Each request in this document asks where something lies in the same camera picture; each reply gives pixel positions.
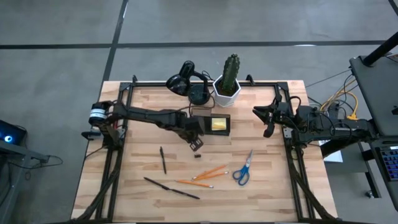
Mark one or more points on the black side stand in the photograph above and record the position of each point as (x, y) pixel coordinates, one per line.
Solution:
(18, 152)

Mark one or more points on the blue-lit computer case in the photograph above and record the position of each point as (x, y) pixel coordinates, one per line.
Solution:
(11, 132)

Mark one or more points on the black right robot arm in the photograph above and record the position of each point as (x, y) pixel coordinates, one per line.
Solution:
(335, 127)

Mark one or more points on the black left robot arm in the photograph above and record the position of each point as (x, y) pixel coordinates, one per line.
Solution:
(146, 114)

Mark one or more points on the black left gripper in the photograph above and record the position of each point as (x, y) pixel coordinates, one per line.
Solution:
(194, 127)

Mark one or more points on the black mesh desk organizer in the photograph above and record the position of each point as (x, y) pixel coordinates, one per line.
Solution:
(228, 124)

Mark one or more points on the black round pole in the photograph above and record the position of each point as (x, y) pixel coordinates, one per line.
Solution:
(381, 49)

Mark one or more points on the dark keyboard desk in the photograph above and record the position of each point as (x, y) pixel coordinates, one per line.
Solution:
(382, 189)

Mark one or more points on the white hexagonal plant pot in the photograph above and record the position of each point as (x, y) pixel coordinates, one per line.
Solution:
(225, 101)

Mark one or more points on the grey side table top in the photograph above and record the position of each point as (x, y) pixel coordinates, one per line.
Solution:
(379, 93)

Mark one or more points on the yellow sticky notes pad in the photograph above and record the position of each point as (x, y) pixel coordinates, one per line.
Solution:
(219, 124)

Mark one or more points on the green cactus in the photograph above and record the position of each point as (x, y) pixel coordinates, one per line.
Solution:
(230, 71)

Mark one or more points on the black pen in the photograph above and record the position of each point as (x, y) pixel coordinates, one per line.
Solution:
(185, 193)
(163, 160)
(157, 183)

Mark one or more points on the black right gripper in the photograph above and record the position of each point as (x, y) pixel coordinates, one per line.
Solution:
(281, 115)

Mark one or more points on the backlit keyboard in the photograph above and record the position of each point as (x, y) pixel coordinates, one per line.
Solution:
(390, 163)

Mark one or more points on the black table leg beam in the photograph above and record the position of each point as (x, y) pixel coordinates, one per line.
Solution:
(339, 149)

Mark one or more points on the black desk lamp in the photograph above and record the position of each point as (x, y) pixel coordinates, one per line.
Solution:
(199, 93)

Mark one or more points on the black aluminium table frame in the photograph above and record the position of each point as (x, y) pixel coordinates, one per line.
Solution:
(236, 84)

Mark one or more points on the black binder clip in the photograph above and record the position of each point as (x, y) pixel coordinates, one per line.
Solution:
(197, 155)

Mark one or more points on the white paper sheet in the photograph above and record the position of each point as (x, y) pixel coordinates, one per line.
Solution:
(334, 157)

